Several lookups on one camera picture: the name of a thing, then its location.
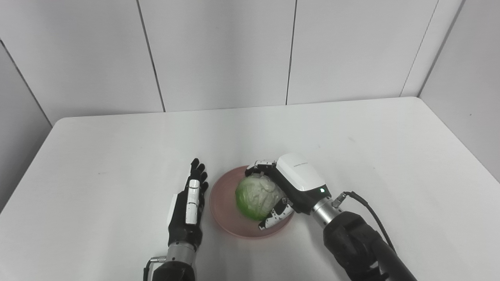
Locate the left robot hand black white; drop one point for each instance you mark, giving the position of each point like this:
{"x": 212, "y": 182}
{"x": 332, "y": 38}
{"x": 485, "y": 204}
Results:
{"x": 183, "y": 222}

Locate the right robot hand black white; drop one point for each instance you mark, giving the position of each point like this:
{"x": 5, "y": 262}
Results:
{"x": 300, "y": 177}

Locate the pink round plate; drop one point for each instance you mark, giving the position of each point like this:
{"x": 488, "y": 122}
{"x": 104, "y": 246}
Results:
{"x": 226, "y": 212}

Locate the green white toy cabbage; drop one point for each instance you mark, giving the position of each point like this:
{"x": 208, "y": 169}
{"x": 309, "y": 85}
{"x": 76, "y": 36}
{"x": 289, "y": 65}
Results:
{"x": 256, "y": 197}

